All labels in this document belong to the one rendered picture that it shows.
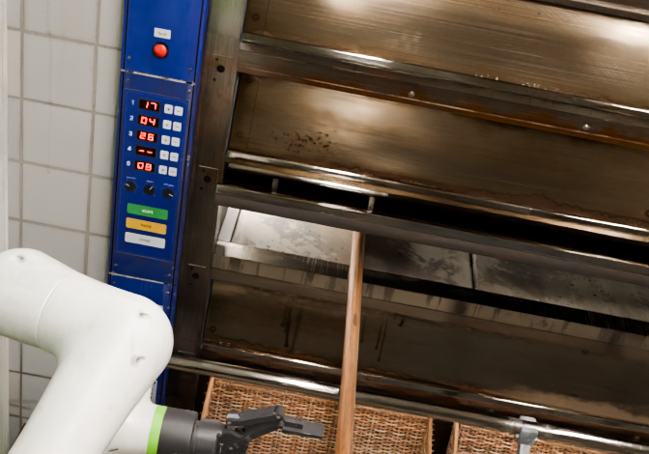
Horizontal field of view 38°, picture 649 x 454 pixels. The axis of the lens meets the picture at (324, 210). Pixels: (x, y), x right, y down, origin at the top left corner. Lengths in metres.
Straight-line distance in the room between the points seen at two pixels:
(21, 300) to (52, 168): 0.91
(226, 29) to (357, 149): 0.37
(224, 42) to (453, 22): 0.45
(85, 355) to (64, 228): 1.04
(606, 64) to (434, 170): 0.40
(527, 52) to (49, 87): 0.98
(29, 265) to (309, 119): 0.85
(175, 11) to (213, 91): 0.19
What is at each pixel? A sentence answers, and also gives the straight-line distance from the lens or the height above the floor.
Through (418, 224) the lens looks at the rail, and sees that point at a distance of 1.90.
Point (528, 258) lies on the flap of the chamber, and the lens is 1.95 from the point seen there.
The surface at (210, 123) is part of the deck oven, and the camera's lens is 2.00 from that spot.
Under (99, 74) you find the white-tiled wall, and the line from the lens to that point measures 2.01.
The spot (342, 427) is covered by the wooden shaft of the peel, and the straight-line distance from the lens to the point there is 1.75.
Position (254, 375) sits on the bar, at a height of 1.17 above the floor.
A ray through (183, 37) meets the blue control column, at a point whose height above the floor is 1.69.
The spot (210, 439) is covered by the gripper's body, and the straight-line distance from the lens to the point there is 1.66.
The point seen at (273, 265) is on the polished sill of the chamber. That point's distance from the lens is 2.15.
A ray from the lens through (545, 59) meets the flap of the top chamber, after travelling 1.91.
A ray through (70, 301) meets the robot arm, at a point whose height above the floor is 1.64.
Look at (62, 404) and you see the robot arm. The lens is 1.19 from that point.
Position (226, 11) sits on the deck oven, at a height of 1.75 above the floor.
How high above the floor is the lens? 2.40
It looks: 31 degrees down
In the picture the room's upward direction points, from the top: 11 degrees clockwise
